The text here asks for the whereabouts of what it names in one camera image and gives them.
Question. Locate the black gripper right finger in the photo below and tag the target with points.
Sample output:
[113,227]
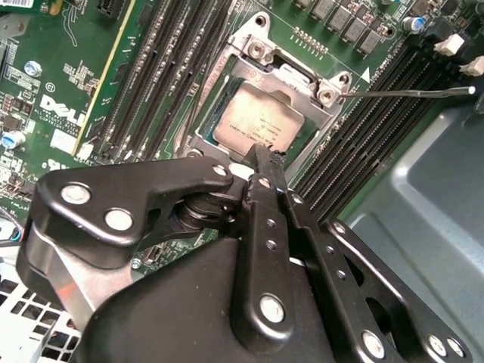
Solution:
[340,272]

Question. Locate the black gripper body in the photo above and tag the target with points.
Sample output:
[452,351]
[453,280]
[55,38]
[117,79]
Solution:
[170,314]

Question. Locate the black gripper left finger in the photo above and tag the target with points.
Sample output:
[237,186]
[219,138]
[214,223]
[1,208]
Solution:
[94,196]

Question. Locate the silver CPU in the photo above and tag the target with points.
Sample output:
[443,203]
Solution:
[257,113]

